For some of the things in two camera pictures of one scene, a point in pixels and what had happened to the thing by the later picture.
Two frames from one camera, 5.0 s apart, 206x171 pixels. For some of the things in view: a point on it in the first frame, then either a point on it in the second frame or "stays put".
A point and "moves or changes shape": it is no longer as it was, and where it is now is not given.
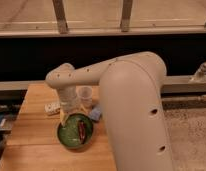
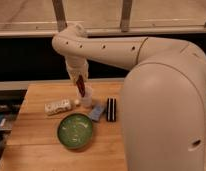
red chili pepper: [82, 131] moves or changes shape
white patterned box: [52, 109] stays put
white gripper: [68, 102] -> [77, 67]
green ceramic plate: [68, 134] stays put
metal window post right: [125, 16] stays put
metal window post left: [60, 16] stays put
